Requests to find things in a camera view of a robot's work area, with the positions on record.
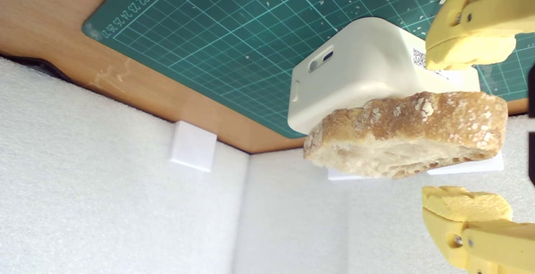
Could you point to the white rounded block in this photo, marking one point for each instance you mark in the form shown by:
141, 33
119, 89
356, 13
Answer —
355, 82

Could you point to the green cutting mat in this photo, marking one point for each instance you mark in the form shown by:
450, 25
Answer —
209, 36

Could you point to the white wall clip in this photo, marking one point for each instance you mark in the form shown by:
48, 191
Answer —
192, 146

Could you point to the brown bread slice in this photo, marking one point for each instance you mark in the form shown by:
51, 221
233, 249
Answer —
397, 140

